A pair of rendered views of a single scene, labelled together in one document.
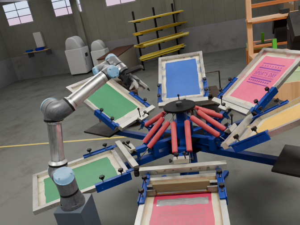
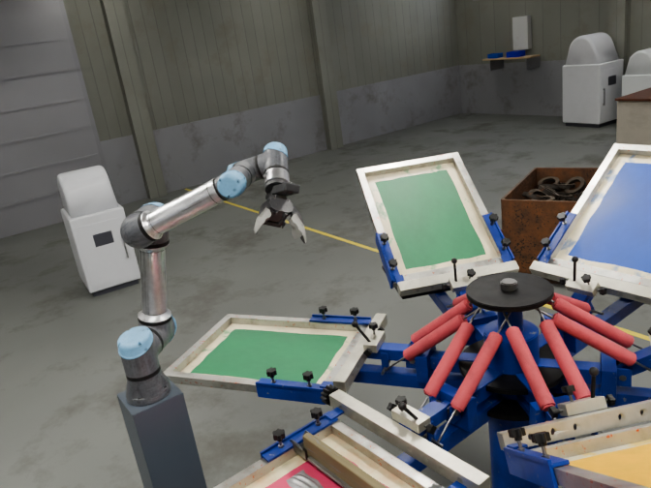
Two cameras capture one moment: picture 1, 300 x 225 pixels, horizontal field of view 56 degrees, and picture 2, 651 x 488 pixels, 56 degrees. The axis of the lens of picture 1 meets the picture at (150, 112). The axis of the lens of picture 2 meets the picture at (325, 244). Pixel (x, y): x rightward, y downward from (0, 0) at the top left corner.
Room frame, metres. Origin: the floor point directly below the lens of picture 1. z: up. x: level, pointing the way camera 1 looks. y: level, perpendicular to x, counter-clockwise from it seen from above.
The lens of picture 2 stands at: (0.57, -1.18, 2.30)
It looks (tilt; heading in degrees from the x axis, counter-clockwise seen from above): 19 degrees down; 43
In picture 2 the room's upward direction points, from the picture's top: 8 degrees counter-clockwise
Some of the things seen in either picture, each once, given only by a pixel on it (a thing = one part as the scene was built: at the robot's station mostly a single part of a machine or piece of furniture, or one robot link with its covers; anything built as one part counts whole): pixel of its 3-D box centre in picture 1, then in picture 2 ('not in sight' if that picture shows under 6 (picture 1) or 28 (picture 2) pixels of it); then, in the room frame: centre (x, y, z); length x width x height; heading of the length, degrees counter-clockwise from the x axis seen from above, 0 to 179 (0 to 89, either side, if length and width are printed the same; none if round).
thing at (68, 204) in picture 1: (70, 196); (145, 381); (1.46, 0.58, 1.25); 0.15 x 0.15 x 0.10
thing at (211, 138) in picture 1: (183, 135); (511, 366); (2.48, -0.28, 0.99); 0.82 x 0.79 x 0.12; 168
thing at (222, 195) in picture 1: (221, 186); not in sight; (1.63, -0.39, 0.98); 0.30 x 0.05 x 0.07; 168
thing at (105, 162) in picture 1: (93, 162); (296, 337); (2.19, 0.58, 1.05); 1.08 x 0.61 x 0.23; 108
